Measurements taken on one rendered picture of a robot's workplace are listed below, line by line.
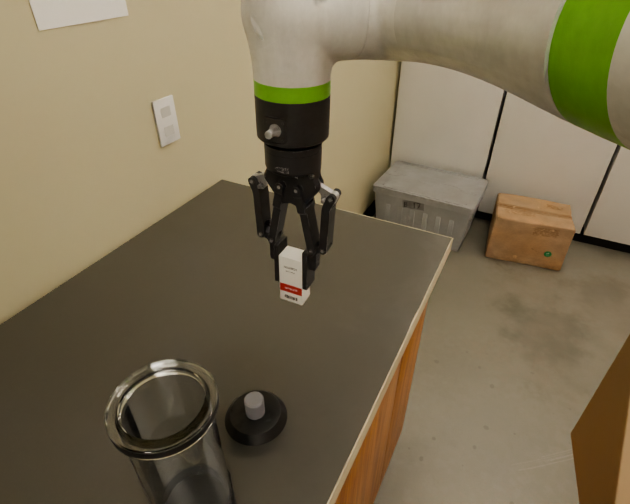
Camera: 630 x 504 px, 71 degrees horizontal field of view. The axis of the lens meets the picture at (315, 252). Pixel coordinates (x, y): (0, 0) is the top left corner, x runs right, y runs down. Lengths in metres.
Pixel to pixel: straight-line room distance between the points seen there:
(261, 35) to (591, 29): 0.33
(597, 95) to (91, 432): 0.73
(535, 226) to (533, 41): 2.38
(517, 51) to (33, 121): 0.86
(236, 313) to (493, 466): 1.25
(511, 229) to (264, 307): 1.98
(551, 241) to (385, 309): 1.91
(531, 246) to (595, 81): 2.46
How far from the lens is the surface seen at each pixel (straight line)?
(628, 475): 0.64
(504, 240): 2.71
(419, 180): 2.80
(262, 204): 0.64
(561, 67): 0.30
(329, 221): 0.60
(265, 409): 0.69
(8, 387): 0.91
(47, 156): 1.03
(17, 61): 0.99
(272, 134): 0.52
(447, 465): 1.81
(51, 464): 0.78
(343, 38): 0.52
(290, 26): 0.50
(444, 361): 2.10
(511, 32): 0.33
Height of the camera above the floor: 1.54
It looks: 36 degrees down
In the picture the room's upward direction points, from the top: straight up
